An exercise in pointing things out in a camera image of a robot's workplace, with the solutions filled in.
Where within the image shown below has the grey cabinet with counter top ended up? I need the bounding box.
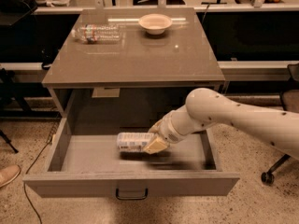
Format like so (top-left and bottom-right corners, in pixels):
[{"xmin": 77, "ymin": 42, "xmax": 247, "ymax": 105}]
[{"xmin": 43, "ymin": 7, "xmax": 224, "ymax": 135}]

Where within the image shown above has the tan shoe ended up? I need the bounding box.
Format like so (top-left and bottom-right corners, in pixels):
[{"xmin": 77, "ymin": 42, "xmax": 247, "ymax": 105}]
[{"xmin": 0, "ymin": 165, "xmax": 21, "ymax": 188}]

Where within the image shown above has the open grey top drawer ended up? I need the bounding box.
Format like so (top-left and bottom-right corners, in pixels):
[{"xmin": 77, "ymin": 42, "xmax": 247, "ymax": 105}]
[{"xmin": 22, "ymin": 89, "xmax": 241, "ymax": 199}]

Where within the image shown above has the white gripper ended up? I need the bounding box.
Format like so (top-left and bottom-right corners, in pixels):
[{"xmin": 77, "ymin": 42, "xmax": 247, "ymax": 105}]
[{"xmin": 143, "ymin": 111, "xmax": 185, "ymax": 154}]

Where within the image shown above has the clear plastic bottle red label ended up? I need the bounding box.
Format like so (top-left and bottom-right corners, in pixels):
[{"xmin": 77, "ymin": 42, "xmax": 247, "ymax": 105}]
[{"xmin": 71, "ymin": 24, "xmax": 121, "ymax": 44}]

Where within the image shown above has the black floor cable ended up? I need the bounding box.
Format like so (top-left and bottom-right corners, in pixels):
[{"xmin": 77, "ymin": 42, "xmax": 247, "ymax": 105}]
[{"xmin": 23, "ymin": 140, "xmax": 54, "ymax": 224}]

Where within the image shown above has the black drawer handle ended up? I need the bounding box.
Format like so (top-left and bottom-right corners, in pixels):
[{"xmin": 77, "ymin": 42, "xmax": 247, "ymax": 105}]
[{"xmin": 115, "ymin": 189, "xmax": 149, "ymax": 201}]

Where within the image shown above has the white paper bowl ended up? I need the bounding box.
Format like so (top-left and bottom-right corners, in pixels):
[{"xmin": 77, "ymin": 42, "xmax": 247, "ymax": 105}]
[{"xmin": 138, "ymin": 14, "xmax": 173, "ymax": 35}]

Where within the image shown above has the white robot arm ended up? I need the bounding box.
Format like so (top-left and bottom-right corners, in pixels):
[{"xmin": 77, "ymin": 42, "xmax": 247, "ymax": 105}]
[{"xmin": 143, "ymin": 88, "xmax": 299, "ymax": 160}]

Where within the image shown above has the black tripod leg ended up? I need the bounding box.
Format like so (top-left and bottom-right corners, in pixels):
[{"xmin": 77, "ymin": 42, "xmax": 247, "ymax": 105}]
[{"xmin": 0, "ymin": 130, "xmax": 19, "ymax": 153}]

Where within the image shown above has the black office chair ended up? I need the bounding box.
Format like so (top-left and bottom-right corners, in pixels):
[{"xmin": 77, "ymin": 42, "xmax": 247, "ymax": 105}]
[{"xmin": 261, "ymin": 63, "xmax": 299, "ymax": 185}]

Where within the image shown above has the blue label plastic bottle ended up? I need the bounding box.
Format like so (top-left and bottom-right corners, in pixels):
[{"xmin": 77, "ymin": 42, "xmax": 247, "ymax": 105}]
[{"xmin": 117, "ymin": 133, "xmax": 153, "ymax": 153}]

